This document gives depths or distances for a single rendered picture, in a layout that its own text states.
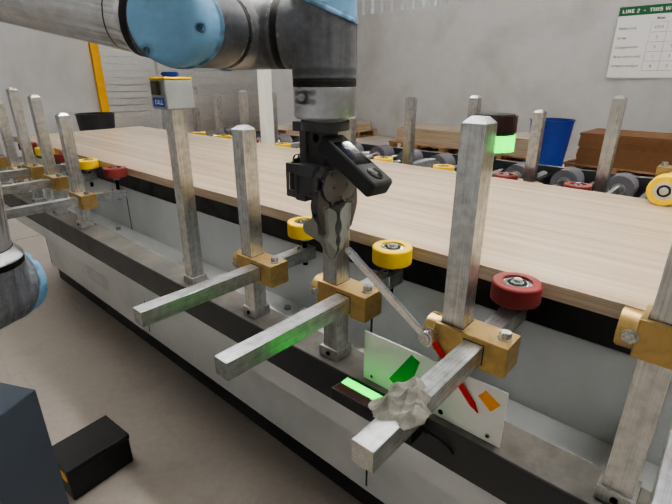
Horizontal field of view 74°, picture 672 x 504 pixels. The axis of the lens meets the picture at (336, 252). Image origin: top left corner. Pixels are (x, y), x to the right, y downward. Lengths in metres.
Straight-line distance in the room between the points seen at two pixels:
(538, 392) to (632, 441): 0.31
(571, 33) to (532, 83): 0.85
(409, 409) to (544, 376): 0.45
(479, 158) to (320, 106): 0.22
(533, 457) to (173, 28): 0.73
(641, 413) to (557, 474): 0.16
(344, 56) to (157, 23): 0.23
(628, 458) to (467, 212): 0.37
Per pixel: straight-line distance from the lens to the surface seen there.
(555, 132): 6.43
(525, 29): 8.54
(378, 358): 0.82
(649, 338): 0.62
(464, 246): 0.66
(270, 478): 1.66
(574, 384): 0.94
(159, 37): 0.56
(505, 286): 0.78
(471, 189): 0.63
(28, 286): 1.19
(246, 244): 1.00
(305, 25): 0.64
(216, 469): 1.71
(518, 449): 0.79
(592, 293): 0.83
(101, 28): 0.63
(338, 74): 0.64
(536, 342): 0.92
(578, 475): 0.78
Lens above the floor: 1.22
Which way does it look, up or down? 21 degrees down
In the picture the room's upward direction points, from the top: straight up
